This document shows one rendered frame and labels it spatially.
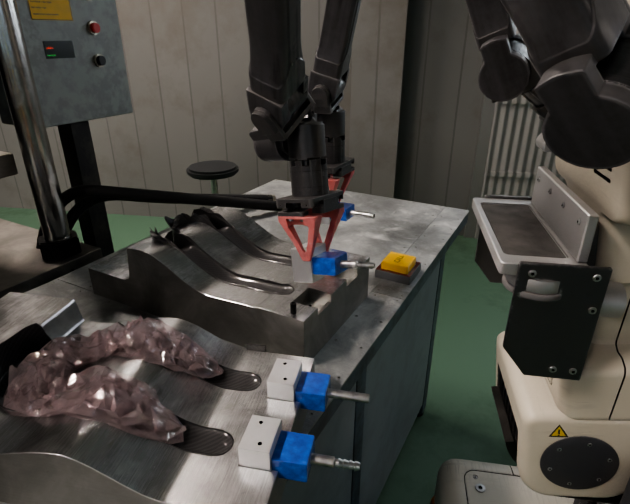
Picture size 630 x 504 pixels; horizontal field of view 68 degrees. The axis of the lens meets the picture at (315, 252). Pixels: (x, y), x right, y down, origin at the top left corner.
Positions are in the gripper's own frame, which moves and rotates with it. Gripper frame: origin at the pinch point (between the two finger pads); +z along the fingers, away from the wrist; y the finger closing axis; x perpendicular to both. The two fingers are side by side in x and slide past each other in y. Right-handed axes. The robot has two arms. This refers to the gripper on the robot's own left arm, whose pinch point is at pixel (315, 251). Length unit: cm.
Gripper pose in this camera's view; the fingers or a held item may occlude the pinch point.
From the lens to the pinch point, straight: 74.7
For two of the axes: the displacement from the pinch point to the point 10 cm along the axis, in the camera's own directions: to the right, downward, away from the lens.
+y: -5.0, 2.3, -8.3
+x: 8.6, 0.5, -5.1
